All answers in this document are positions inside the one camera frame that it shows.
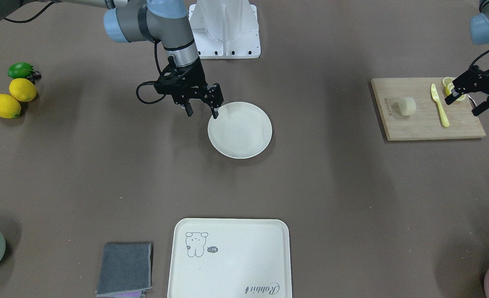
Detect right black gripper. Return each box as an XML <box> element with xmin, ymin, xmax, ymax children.
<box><xmin>173</xmin><ymin>62</ymin><xmax>224</xmax><ymax>119</ymax></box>

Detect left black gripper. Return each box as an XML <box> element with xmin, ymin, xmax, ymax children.
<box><xmin>445</xmin><ymin>65</ymin><xmax>489</xmax><ymax>116</ymax></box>

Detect cream round plate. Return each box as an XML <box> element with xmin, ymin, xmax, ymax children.
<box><xmin>207</xmin><ymin>102</ymin><xmax>273</xmax><ymax>160</ymax></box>

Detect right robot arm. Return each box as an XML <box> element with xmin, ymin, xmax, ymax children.
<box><xmin>75</xmin><ymin>0</ymin><xmax>224</xmax><ymax>119</ymax></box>

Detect pale white bun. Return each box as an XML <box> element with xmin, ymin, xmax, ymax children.
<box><xmin>397</xmin><ymin>97</ymin><xmax>417</xmax><ymax>117</ymax></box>

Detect cream rabbit serving tray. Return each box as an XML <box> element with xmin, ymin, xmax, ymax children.
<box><xmin>167</xmin><ymin>218</ymin><xmax>292</xmax><ymax>298</ymax></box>

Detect lemon slices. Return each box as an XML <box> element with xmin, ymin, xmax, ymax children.
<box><xmin>441</xmin><ymin>76</ymin><xmax>467</xmax><ymax>101</ymax></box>

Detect yellow plastic knife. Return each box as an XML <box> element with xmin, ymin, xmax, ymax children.
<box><xmin>430</xmin><ymin>84</ymin><xmax>450</xmax><ymax>127</ymax></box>

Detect bamboo cutting board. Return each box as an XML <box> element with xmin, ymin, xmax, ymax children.
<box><xmin>371</xmin><ymin>77</ymin><xmax>486</xmax><ymax>141</ymax></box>

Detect dark cherries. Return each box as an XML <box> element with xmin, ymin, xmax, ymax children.
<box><xmin>26</xmin><ymin>70</ymin><xmax>42</xmax><ymax>83</ymax></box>

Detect yellow lemon lower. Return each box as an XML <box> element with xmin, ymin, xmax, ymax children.
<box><xmin>8</xmin><ymin>79</ymin><xmax>37</xmax><ymax>102</ymax></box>

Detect yellow lemon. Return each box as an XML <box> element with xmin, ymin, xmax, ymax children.
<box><xmin>0</xmin><ymin>94</ymin><xmax>21</xmax><ymax>119</ymax></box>
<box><xmin>8</xmin><ymin>79</ymin><xmax>37</xmax><ymax>102</ymax></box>

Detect folded grey cloth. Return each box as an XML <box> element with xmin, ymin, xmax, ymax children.
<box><xmin>96</xmin><ymin>242</ymin><xmax>153</xmax><ymax>298</ymax></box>

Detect green lime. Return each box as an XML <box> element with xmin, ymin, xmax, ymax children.
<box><xmin>7</xmin><ymin>62</ymin><xmax>34</xmax><ymax>79</ymax></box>

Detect yellow lemon upper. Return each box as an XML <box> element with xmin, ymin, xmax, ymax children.
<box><xmin>0</xmin><ymin>94</ymin><xmax>21</xmax><ymax>119</ymax></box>

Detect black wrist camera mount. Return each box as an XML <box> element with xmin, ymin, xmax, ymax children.
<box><xmin>136</xmin><ymin>56</ymin><xmax>185</xmax><ymax>104</ymax></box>

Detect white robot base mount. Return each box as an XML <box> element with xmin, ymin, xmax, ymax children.
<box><xmin>189</xmin><ymin>0</ymin><xmax>261</xmax><ymax>59</ymax></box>

